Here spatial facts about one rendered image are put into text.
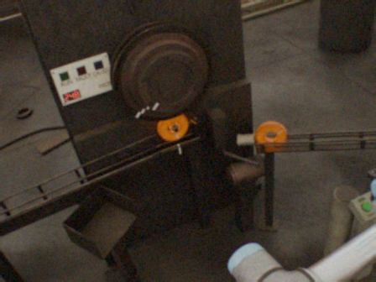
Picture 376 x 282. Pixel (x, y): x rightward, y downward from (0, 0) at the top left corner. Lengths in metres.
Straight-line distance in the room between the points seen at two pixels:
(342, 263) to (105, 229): 1.09
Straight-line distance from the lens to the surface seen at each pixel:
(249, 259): 1.08
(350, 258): 1.12
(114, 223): 1.81
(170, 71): 1.61
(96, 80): 1.79
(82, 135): 1.91
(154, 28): 1.62
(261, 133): 1.93
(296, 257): 2.32
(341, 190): 1.96
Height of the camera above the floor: 1.92
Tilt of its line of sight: 38 degrees down
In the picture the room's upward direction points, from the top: 10 degrees counter-clockwise
